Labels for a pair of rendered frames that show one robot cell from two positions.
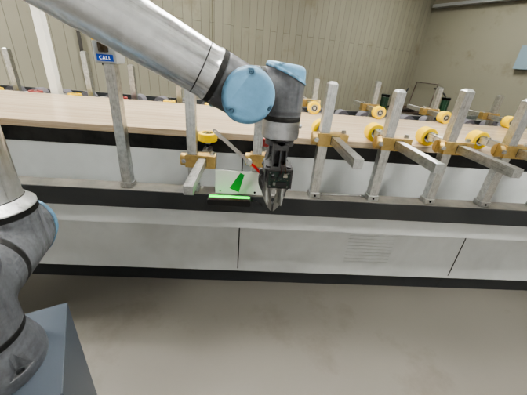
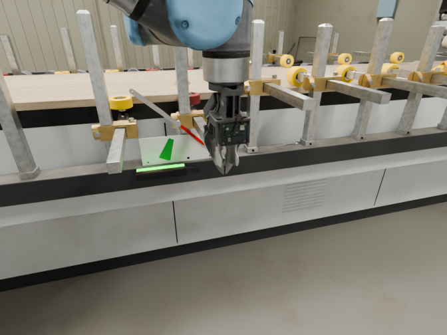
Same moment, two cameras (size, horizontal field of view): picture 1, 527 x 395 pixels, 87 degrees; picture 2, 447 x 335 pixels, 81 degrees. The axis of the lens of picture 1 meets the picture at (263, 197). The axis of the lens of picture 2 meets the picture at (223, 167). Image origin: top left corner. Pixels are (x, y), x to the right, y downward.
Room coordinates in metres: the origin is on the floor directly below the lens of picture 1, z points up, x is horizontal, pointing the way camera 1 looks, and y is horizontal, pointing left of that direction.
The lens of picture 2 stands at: (0.16, 0.08, 1.11)
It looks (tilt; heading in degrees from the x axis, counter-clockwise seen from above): 27 degrees down; 348
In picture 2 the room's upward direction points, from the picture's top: straight up
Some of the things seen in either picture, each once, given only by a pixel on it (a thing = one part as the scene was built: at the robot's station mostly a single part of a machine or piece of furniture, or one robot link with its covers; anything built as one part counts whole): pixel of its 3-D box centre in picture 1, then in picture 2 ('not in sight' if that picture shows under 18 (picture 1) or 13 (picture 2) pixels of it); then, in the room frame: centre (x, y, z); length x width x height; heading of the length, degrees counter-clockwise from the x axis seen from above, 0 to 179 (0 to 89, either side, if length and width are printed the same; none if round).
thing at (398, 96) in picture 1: (383, 153); (314, 95); (1.09, -0.46, 0.90); 0.03 x 0.03 x 0.48; 4
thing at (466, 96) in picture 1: (445, 152); (370, 86); (1.10, -0.71, 0.92); 0.03 x 0.03 x 0.48; 4
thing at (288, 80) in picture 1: (282, 92); (225, 18); (0.68, -0.02, 1.14); 0.10 x 0.09 x 0.12; 107
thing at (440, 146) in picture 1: (452, 146); (376, 80); (1.11, -0.73, 0.94); 0.13 x 0.06 x 0.05; 94
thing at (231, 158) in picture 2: (279, 199); (233, 158); (0.68, -0.04, 0.86); 0.06 x 0.03 x 0.09; 4
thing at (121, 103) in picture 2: (208, 144); (122, 111); (1.16, 0.26, 0.85); 0.08 x 0.08 x 0.11
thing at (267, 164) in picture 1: (278, 162); (227, 113); (0.68, -0.03, 0.97); 0.09 x 0.08 x 0.12; 4
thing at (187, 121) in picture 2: (262, 159); (191, 119); (1.05, 0.02, 0.84); 0.13 x 0.06 x 0.05; 94
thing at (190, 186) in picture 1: (200, 166); (120, 137); (0.97, 0.24, 0.83); 0.43 x 0.03 x 0.04; 4
